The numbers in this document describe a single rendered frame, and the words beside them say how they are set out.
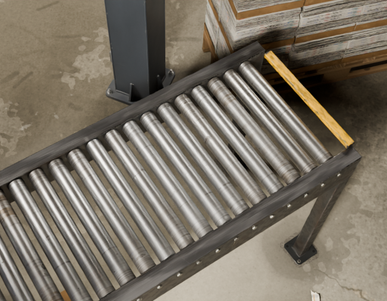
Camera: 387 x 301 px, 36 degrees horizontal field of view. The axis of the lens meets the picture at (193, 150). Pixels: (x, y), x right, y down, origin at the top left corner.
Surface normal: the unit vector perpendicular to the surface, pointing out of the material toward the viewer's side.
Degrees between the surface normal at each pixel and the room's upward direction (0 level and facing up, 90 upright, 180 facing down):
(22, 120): 0
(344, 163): 0
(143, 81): 90
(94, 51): 0
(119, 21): 90
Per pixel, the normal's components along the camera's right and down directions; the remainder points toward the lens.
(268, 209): 0.04, -0.51
